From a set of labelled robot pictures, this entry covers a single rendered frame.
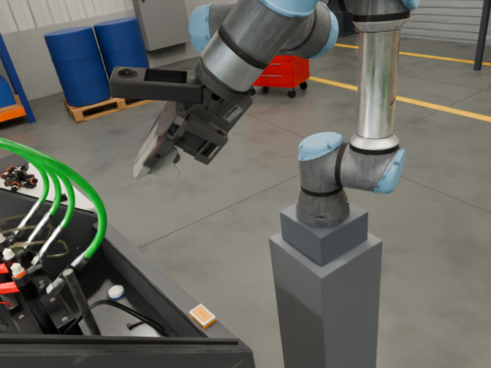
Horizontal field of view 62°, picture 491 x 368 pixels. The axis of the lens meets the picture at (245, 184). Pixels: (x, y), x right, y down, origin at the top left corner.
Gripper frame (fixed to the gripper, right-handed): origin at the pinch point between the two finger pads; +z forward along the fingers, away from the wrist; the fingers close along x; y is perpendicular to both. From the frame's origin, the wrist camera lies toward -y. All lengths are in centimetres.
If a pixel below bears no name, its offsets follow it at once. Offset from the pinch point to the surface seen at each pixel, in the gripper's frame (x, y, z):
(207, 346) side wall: -16.8, 21.8, 14.3
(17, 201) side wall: 30, -10, 48
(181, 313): -3.5, 24.4, 26.8
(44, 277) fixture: 11, 1, 49
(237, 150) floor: 252, 144, 129
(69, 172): 0.9, -7.6, 6.6
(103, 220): -0.9, 0.5, 12.0
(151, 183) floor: 212, 82, 174
